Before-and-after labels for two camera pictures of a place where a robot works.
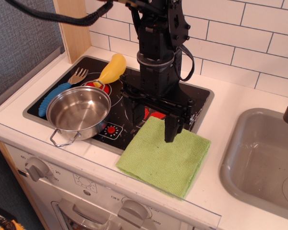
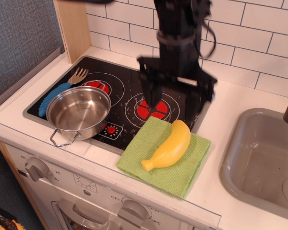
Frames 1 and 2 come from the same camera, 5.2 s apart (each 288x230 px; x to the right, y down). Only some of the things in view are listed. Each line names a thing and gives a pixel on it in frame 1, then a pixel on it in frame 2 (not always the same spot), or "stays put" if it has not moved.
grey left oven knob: [36, 168] stays put
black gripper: [159, 86] → [178, 58]
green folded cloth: [169, 166] stays put
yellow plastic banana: [113, 72] → [173, 149]
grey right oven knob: [133, 213] stays put
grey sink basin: [258, 162] stays put
